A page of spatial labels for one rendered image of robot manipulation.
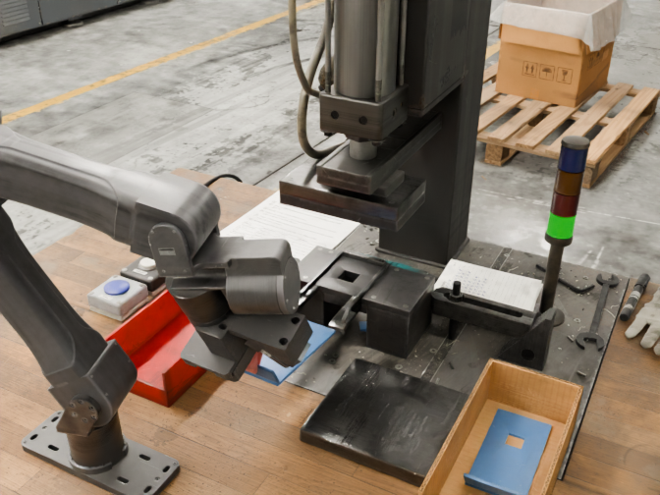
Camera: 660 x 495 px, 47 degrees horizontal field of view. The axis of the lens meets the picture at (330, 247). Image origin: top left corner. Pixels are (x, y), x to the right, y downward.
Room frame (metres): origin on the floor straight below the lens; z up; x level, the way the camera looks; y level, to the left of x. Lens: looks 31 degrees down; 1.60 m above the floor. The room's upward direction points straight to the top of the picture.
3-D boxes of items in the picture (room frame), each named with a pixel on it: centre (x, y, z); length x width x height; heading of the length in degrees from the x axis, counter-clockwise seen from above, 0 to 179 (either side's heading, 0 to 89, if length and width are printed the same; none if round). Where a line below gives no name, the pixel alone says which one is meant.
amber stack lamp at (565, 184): (0.96, -0.34, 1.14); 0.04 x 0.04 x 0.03
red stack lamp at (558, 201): (0.96, -0.34, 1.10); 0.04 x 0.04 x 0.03
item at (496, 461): (0.66, -0.22, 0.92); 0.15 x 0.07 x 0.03; 153
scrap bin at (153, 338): (0.89, 0.21, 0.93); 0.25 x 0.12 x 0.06; 152
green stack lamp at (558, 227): (0.96, -0.34, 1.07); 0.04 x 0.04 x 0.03
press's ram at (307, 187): (1.02, -0.06, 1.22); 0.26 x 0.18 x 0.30; 152
